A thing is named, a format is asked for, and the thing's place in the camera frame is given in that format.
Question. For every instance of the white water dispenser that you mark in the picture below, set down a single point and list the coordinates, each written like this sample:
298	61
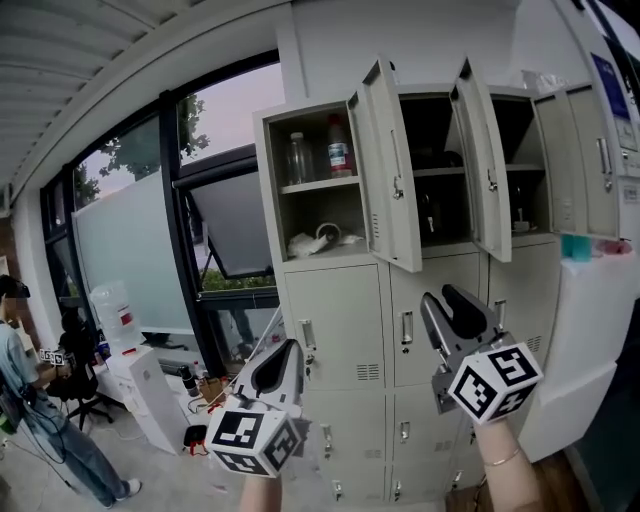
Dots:
150	400

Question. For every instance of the grey metal locker cabinet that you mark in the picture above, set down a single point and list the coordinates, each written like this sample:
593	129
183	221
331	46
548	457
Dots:
345	310

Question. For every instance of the person's right forearm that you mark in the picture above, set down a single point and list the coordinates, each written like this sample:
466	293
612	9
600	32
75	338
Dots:
510	475

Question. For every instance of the tilted window sash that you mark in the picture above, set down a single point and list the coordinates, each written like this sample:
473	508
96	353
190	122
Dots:
235	215

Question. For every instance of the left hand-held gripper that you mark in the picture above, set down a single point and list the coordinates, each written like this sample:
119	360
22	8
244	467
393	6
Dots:
250	440

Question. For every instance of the crumpled white plastic bag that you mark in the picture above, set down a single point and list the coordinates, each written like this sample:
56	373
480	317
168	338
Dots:
310	245

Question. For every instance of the black office chair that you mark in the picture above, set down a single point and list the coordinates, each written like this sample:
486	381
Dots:
82	380

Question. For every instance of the blue wall poster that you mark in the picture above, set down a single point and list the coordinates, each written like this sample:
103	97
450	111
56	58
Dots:
611	85

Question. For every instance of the clear empty plastic bottle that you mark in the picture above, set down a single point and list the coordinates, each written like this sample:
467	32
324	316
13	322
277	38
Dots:
299	160

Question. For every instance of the person's left forearm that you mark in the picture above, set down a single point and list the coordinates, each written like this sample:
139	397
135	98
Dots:
261	495

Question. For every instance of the white tape roll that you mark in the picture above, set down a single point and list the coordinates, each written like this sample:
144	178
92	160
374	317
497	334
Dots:
328	233

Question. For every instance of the frosted glass panel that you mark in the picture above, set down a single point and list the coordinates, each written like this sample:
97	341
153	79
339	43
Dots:
130	255

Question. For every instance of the teal cup stack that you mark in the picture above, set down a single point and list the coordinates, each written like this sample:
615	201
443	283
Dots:
576	247

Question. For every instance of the black thermos flask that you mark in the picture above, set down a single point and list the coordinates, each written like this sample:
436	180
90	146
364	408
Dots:
188	380

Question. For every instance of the brown cardboard box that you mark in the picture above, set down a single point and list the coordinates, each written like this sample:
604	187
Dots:
212	390

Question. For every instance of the small white object in locker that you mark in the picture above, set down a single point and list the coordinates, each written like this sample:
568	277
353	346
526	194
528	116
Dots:
521	221

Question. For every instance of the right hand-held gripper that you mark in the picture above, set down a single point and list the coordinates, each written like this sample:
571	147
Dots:
495	382

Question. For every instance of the grey metal locker door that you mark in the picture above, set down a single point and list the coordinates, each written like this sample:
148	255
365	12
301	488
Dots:
385	165
580	165
482	165

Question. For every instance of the clear water jug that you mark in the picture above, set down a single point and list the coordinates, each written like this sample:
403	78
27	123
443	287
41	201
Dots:
116	315

